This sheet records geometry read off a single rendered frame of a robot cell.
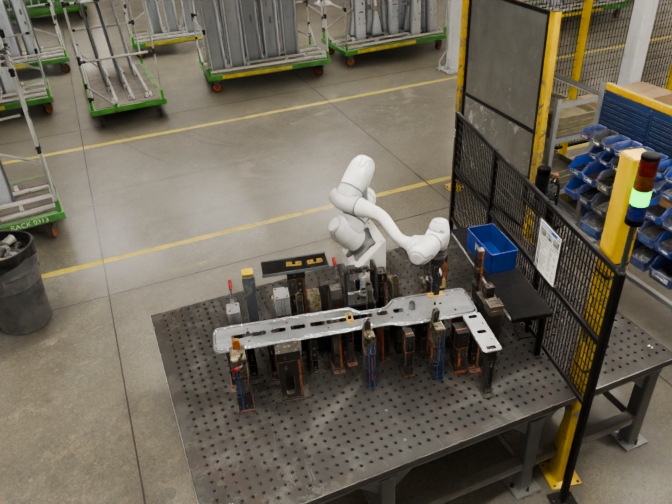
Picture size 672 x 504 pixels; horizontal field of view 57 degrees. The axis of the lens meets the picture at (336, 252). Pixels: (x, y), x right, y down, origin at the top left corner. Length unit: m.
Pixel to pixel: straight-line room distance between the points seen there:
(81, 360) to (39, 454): 0.83
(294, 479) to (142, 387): 1.88
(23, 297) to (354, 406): 2.89
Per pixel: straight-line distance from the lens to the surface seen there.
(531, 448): 3.58
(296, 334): 3.17
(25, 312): 5.26
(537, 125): 5.22
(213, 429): 3.21
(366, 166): 3.31
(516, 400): 3.31
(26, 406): 4.77
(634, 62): 7.31
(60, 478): 4.24
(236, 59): 9.83
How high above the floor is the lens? 3.08
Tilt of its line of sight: 34 degrees down
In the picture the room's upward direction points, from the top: 3 degrees counter-clockwise
